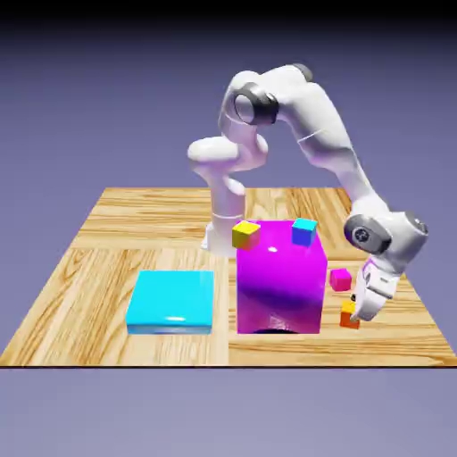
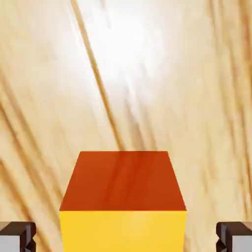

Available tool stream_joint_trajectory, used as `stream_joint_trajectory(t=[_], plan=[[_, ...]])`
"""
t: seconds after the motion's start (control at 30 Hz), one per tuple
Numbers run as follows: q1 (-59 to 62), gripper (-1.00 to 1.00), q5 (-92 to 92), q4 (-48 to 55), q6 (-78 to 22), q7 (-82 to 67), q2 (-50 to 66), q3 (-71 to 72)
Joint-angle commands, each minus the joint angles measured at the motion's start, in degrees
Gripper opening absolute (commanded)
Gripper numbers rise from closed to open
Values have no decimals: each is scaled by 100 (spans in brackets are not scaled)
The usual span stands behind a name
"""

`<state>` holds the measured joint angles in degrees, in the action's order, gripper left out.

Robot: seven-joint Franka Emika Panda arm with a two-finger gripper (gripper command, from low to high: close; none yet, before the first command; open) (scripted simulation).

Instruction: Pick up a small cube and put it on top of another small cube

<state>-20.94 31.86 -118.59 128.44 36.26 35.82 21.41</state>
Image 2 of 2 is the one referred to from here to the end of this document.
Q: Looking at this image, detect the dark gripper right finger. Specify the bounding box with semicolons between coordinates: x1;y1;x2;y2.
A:
216;221;252;252

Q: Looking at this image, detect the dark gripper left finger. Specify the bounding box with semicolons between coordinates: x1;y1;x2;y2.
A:
0;221;37;252

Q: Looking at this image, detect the small yellow cube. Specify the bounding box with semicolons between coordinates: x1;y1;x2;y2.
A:
59;151;187;252

